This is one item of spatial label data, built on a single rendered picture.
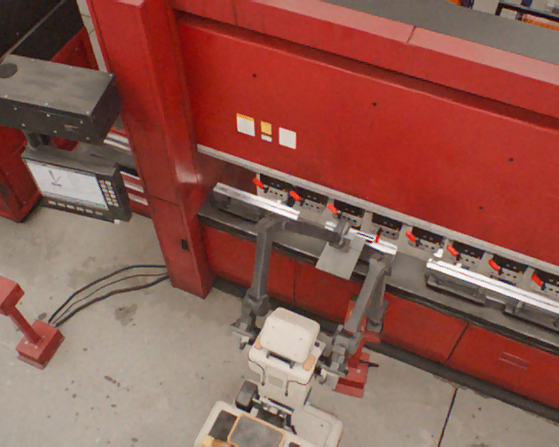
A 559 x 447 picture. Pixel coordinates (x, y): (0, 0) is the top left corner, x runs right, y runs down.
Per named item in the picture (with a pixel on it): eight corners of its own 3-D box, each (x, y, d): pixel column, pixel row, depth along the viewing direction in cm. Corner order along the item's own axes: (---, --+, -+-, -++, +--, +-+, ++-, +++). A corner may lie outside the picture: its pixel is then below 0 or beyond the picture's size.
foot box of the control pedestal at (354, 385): (330, 390, 377) (332, 384, 367) (339, 354, 391) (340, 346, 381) (363, 398, 374) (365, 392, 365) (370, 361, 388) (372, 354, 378)
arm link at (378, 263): (370, 247, 265) (391, 256, 261) (374, 254, 278) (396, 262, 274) (329, 344, 261) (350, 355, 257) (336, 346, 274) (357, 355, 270)
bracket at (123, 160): (60, 178, 326) (57, 169, 320) (87, 146, 339) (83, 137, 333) (125, 202, 317) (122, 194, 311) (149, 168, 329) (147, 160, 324)
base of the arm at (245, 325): (228, 327, 270) (252, 338, 267) (233, 310, 269) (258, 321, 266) (234, 325, 278) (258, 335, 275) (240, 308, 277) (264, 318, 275)
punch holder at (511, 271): (486, 272, 296) (496, 254, 283) (490, 259, 301) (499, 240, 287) (517, 284, 293) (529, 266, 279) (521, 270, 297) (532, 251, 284)
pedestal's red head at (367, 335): (342, 334, 327) (344, 320, 312) (347, 309, 336) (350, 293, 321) (379, 343, 324) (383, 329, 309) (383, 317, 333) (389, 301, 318)
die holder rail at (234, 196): (214, 199, 351) (213, 190, 343) (219, 192, 354) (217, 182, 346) (295, 229, 339) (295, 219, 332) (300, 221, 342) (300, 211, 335)
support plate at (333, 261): (315, 268, 312) (315, 267, 311) (334, 228, 326) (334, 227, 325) (348, 280, 308) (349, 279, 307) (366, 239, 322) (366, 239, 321)
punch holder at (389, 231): (368, 231, 310) (373, 212, 296) (373, 218, 314) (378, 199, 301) (397, 241, 306) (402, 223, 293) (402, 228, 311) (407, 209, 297)
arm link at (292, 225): (264, 223, 268) (281, 231, 261) (269, 211, 268) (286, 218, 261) (323, 239, 301) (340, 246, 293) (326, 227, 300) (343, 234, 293)
